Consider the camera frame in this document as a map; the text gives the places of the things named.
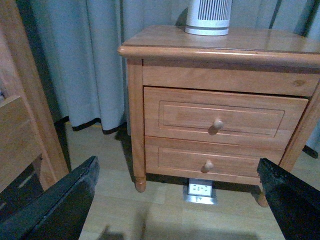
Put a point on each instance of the grey curtain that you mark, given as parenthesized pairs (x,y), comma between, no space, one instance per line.
(84,77)

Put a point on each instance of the white cylindrical air purifier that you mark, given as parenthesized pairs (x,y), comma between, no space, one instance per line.
(208,17)

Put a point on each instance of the wooden bed frame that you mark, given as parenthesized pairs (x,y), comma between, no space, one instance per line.
(27,132)

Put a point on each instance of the wooden drawer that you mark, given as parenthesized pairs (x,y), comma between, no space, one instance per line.
(258,121)
(187,158)

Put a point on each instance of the floor power socket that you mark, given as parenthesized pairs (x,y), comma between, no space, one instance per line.
(200,191)

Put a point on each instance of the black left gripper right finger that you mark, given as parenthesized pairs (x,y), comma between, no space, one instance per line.
(294,203)

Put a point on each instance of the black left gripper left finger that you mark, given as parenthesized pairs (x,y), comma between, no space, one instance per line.
(60,212)

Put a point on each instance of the wooden nightstand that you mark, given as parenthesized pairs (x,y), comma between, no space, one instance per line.
(265,62)

